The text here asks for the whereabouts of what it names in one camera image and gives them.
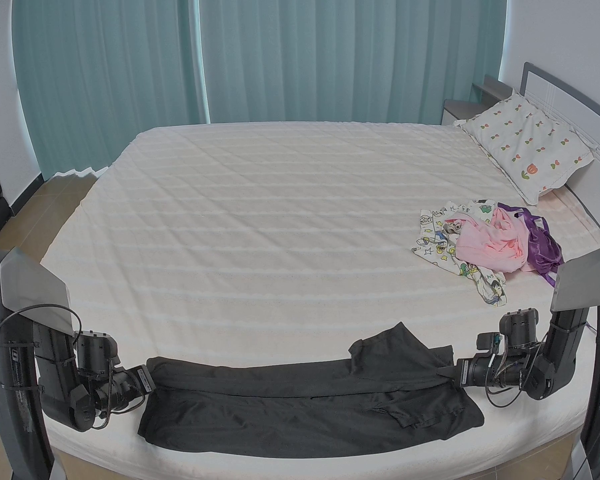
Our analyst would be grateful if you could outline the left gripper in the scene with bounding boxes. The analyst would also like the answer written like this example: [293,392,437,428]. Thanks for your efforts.
[114,365,155,405]

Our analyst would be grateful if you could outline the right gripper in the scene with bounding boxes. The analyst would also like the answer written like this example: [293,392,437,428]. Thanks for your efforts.
[455,355,500,390]

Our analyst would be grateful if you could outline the black T-shirt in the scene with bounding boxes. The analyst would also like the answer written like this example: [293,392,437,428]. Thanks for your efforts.
[137,321,485,455]

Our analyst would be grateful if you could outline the bed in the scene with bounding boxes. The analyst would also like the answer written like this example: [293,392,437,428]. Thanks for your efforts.
[0,61,600,476]

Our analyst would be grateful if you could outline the pink garment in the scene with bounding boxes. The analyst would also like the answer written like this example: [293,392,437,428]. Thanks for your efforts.
[445,207,531,275]

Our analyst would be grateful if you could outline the purple garment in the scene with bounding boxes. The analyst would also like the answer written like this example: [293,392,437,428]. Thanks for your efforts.
[497,203,567,289]

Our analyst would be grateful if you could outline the white printed garment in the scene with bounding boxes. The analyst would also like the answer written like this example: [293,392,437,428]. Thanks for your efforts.
[411,199,508,310]

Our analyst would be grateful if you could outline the white printed pillow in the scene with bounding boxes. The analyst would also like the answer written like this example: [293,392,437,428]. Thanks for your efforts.
[452,89,596,206]

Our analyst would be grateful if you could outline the grey bedside table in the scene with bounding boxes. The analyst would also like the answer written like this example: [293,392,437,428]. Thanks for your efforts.
[442,74,513,126]

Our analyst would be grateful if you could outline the blue-green curtain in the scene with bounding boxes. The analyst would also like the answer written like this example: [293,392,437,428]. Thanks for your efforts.
[10,0,211,181]
[196,0,509,128]

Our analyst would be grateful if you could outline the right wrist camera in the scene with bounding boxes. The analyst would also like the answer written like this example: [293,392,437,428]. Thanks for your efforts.
[475,333,504,358]

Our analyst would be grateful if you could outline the black cable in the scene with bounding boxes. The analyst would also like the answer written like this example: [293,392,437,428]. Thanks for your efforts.
[0,305,83,369]

